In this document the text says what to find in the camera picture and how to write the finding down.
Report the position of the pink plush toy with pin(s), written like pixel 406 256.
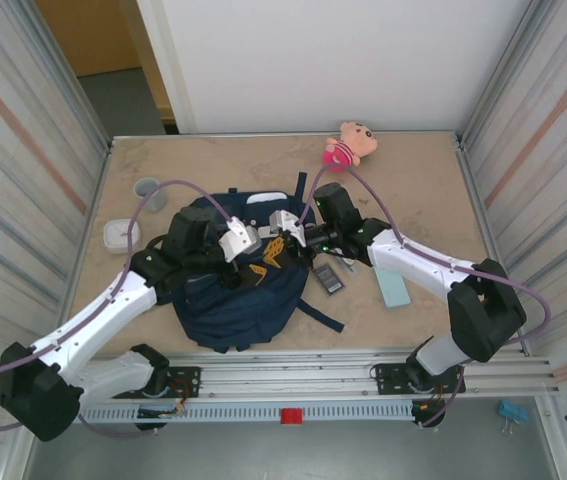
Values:
pixel 348 145

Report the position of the aluminium mounting rail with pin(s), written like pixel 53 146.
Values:
pixel 288 372

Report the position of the black calculator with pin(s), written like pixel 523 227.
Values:
pixel 329 279

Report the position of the white square clock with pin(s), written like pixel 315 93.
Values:
pixel 117 237

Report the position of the white door frame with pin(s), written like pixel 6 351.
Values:
pixel 165 50

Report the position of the grey cup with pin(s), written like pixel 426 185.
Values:
pixel 150 197

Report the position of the navy blue backpack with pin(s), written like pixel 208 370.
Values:
pixel 243 310

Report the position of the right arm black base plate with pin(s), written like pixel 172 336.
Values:
pixel 388 377

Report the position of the red block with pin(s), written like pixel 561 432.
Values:
pixel 291 416

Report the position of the light blue eraser bar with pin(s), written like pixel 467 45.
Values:
pixel 395 290

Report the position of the orange wooden door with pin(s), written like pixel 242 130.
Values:
pixel 88 35

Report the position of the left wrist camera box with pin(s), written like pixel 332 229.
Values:
pixel 240 240

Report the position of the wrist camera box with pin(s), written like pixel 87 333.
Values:
pixel 240 240
pixel 285 223

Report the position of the blue binder clip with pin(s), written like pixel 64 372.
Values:
pixel 513 411

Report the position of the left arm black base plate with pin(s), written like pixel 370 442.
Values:
pixel 185 375

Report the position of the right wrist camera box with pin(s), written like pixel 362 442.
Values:
pixel 285 223

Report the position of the aluminium frame post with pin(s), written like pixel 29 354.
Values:
pixel 75 100
pixel 495 100

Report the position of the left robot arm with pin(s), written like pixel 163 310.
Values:
pixel 93 325

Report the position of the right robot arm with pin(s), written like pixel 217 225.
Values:
pixel 483 310

